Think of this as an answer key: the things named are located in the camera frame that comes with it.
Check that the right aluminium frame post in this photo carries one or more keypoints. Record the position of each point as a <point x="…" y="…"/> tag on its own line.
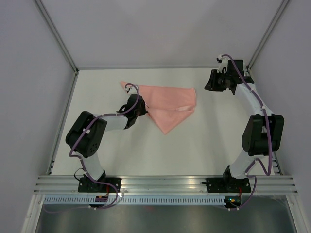
<point x="268" y="32"/>

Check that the pink satin napkin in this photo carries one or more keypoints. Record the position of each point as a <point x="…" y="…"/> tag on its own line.
<point x="167" y="106"/>

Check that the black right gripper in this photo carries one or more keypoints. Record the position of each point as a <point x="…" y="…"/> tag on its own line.
<point x="211" y="85"/>

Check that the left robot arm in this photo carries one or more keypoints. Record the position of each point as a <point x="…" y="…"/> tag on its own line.
<point x="85" y="136"/>

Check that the white slotted cable duct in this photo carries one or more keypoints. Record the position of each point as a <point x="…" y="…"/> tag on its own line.
<point x="136" y="200"/>

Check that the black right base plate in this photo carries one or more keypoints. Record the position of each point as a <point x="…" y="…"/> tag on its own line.
<point x="219" y="185"/>

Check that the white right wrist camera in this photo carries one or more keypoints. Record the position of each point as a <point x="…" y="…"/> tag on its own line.
<point x="223" y="63"/>

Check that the aluminium front rail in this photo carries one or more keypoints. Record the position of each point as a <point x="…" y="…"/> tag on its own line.
<point x="172" y="185"/>

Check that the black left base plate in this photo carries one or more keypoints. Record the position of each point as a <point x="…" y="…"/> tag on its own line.
<point x="88" y="186"/>

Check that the aluminium frame post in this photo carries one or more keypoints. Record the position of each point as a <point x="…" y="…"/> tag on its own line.
<point x="268" y="32"/>
<point x="49" y="21"/>

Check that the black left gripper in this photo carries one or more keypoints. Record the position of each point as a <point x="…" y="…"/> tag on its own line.
<point x="143" y="111"/>

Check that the left aluminium frame post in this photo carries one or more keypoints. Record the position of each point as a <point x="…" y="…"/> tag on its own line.
<point x="49" y="21"/>

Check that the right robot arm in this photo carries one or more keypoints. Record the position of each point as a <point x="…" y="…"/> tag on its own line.
<point x="262" y="134"/>

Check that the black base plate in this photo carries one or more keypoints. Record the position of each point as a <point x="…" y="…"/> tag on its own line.
<point x="88" y="186"/>
<point x="219" y="185"/>

